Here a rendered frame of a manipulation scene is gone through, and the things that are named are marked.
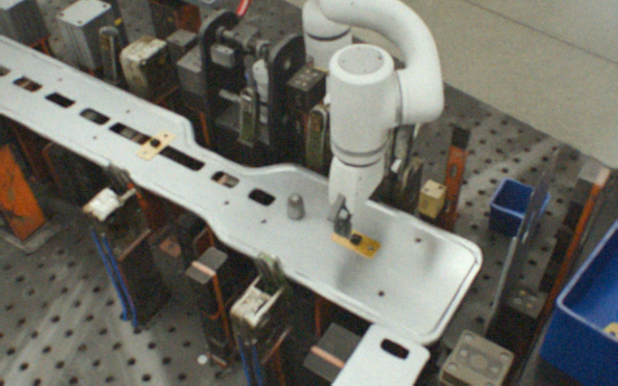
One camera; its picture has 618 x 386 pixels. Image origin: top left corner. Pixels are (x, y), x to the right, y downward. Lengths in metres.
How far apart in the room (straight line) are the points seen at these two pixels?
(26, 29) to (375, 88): 1.14
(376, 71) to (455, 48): 2.46
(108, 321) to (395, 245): 0.65
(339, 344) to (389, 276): 0.14
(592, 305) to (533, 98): 2.05
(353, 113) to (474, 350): 0.38
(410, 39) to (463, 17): 2.61
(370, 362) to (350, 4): 0.52
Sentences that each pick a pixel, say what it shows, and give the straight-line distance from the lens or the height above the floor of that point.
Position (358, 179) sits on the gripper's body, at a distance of 1.00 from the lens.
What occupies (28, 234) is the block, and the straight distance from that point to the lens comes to 1.71.
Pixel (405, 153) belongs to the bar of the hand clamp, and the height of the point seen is 1.11.
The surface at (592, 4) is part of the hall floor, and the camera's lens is 3.79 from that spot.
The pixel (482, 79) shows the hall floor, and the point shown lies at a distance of 3.17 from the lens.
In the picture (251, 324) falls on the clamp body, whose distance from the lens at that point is 1.05.
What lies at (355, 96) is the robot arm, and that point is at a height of 1.36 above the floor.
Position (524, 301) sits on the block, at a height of 1.08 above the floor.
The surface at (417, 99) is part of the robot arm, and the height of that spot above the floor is 1.34.
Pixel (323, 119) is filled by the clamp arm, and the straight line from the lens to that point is 1.26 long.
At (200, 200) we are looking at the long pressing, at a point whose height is 1.00.
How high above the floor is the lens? 1.93
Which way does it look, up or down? 47 degrees down
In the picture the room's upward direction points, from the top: 3 degrees counter-clockwise
